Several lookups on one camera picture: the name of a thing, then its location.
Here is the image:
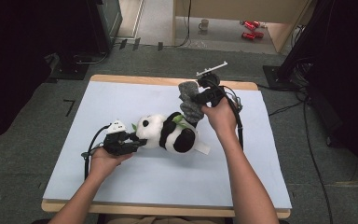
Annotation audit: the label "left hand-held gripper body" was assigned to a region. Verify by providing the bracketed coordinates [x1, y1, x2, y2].
[103, 119, 131, 157]

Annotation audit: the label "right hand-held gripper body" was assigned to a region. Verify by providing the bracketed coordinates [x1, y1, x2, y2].
[195, 61, 229, 108]

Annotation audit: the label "grey fuzzy scarf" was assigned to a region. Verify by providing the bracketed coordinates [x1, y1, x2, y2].
[177, 79, 206, 125]

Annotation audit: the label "panda plush toy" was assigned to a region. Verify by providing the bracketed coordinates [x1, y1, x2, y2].
[131, 111, 212, 156]

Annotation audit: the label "person's left hand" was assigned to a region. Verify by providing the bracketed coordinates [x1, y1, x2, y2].
[88, 147, 134, 180]

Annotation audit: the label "person's right hand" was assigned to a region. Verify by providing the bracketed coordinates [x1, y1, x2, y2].
[200, 98, 239, 138]

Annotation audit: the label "light blue table mat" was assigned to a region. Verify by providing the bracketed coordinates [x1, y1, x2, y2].
[42, 80, 293, 210]

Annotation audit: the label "black tape corner mark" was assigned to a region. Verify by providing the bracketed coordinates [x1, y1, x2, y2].
[62, 99, 76, 118]

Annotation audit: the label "wooden table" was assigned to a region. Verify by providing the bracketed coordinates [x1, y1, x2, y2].
[40, 74, 292, 218]

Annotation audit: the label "beige mug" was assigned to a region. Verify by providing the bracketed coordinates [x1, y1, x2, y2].
[198, 18, 210, 32]

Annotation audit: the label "person's beige trousers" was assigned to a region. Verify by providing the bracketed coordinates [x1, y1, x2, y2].
[105, 214, 228, 224]

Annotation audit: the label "wooden partition desk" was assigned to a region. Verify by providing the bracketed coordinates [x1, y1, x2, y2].
[172, 0, 312, 55]

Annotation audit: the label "black flat stand base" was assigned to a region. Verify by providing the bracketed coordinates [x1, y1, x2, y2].
[48, 53, 90, 81]

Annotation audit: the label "black metal stand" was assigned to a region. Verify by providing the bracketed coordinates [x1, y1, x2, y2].
[262, 0, 337, 91]

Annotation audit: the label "black cabinet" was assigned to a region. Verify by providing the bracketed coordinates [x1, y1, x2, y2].
[87, 0, 124, 54]

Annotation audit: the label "dark curtain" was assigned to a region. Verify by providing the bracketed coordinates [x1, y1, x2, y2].
[0, 0, 98, 149]
[306, 0, 358, 189]

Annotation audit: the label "left hand-held gripper black cable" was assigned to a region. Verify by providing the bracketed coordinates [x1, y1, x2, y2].
[80, 123, 112, 181]

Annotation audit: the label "hand-held gripper black cable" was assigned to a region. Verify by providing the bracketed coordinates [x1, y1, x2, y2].
[80, 123, 112, 181]
[210, 78, 245, 151]

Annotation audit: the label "right hand-held gripper black cable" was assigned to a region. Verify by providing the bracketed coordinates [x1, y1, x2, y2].
[210, 78, 245, 151]

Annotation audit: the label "thin black floor cable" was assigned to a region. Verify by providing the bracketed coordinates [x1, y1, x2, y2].
[256, 83, 336, 224]

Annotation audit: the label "black hanging cable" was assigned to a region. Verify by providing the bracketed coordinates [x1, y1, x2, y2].
[172, 0, 193, 49]

